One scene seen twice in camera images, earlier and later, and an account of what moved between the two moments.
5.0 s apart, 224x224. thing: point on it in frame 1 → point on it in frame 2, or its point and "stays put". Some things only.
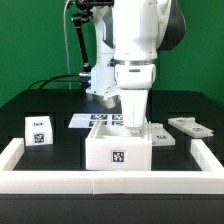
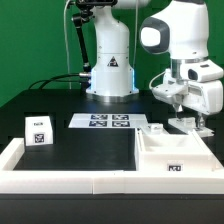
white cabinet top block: x=38 y=130 stays put
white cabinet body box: x=111 y=147 → x=173 y=153
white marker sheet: x=88 y=120 stays put
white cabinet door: x=190 y=127 stays put
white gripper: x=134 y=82 → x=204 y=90
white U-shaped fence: x=208 y=180 stays put
